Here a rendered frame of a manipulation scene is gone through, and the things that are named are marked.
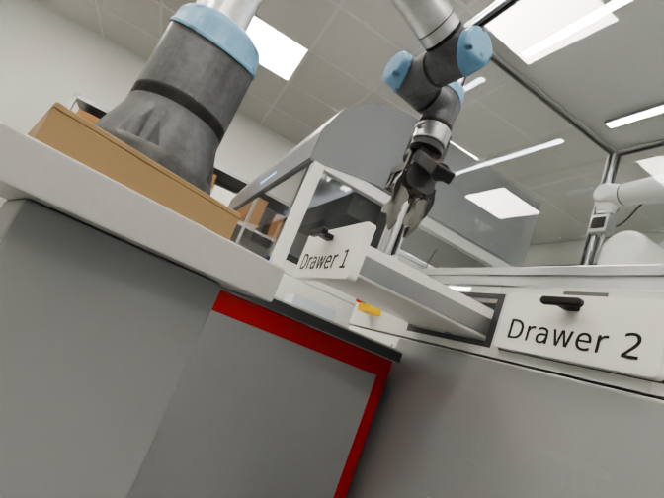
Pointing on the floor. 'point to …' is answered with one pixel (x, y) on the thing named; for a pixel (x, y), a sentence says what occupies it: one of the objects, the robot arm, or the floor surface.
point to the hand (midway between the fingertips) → (400, 227)
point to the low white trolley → (267, 406)
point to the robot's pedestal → (96, 319)
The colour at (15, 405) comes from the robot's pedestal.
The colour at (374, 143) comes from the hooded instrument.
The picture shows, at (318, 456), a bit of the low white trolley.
